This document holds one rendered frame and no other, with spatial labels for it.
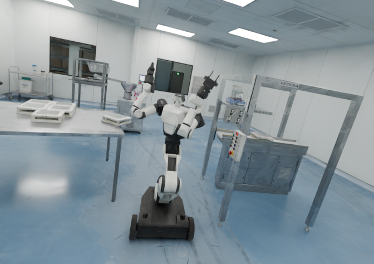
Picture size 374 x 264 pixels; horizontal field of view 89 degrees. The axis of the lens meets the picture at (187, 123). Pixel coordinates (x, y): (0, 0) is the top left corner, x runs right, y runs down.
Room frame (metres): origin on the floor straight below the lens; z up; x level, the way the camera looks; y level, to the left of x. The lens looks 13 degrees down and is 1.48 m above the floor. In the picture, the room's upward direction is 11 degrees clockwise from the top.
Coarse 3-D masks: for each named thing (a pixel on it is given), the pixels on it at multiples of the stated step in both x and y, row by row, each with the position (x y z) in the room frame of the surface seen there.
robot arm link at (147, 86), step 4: (144, 80) 1.82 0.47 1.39; (148, 80) 1.80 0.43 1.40; (144, 84) 1.77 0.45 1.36; (148, 84) 1.77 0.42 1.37; (152, 84) 1.82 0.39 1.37; (144, 88) 1.75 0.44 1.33; (148, 88) 1.76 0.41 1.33; (152, 88) 1.81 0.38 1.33; (148, 92) 1.83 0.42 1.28; (152, 92) 1.81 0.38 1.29
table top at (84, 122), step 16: (0, 112) 1.82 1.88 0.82; (80, 112) 2.37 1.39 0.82; (96, 112) 2.52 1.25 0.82; (112, 112) 2.69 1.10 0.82; (0, 128) 1.44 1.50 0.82; (16, 128) 1.50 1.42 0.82; (32, 128) 1.56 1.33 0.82; (48, 128) 1.63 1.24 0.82; (64, 128) 1.70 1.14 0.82; (80, 128) 1.78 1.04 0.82; (96, 128) 1.87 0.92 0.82; (112, 128) 1.97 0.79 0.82
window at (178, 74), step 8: (160, 64) 7.20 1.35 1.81; (168, 64) 7.28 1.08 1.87; (176, 64) 7.38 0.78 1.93; (184, 64) 7.46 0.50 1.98; (160, 72) 7.21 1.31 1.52; (168, 72) 7.30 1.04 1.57; (176, 72) 7.39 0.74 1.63; (184, 72) 7.48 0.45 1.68; (160, 80) 7.22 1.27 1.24; (168, 80) 7.31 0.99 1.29; (176, 80) 7.41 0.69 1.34; (184, 80) 7.50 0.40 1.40; (160, 88) 7.23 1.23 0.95; (168, 88) 7.32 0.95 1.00; (176, 88) 7.42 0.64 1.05; (184, 88) 7.51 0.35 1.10
